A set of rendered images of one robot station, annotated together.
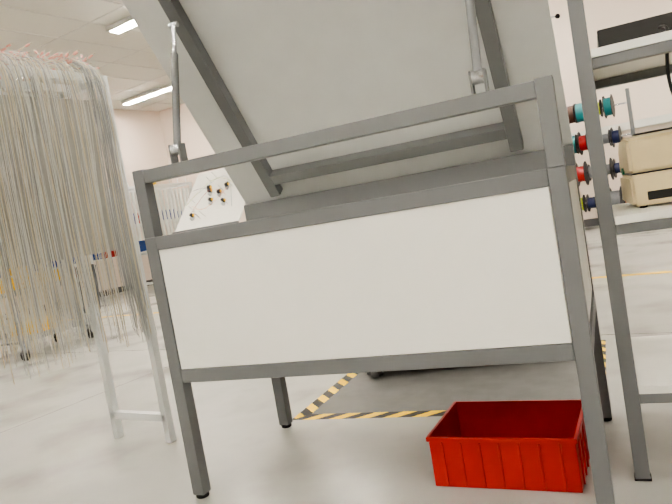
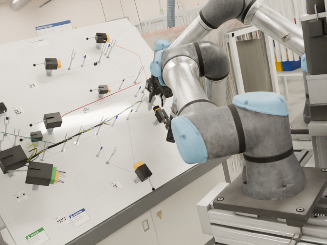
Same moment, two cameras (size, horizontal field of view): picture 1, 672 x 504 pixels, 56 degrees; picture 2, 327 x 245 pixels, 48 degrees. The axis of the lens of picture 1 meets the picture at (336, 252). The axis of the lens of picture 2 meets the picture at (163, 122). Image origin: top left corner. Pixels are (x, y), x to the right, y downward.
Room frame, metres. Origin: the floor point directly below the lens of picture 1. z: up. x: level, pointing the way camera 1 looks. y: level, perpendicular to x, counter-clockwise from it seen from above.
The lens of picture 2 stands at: (3.06, -1.56, 1.59)
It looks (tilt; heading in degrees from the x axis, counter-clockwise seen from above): 15 degrees down; 118
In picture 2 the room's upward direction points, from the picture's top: 14 degrees counter-clockwise
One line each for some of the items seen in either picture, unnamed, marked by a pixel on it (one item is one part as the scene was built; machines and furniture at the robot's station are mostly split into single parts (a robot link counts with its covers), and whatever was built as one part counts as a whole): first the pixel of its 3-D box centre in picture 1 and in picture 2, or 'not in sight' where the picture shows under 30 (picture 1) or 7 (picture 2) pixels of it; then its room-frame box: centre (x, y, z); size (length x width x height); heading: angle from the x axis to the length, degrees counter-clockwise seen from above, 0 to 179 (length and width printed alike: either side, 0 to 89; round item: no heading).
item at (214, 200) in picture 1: (221, 227); not in sight; (8.73, 1.49, 0.83); 1.18 x 0.72 x 1.65; 57
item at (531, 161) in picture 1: (393, 187); (148, 199); (2.19, -0.23, 0.83); 1.18 x 0.05 x 0.06; 66
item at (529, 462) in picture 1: (511, 442); not in sight; (1.72, -0.39, 0.07); 0.39 x 0.29 x 0.14; 63
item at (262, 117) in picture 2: not in sight; (259, 121); (2.87, -0.74, 1.33); 0.13 x 0.12 x 0.14; 27
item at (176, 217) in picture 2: not in sight; (195, 213); (2.29, 0.02, 0.60); 0.55 x 0.03 x 0.39; 66
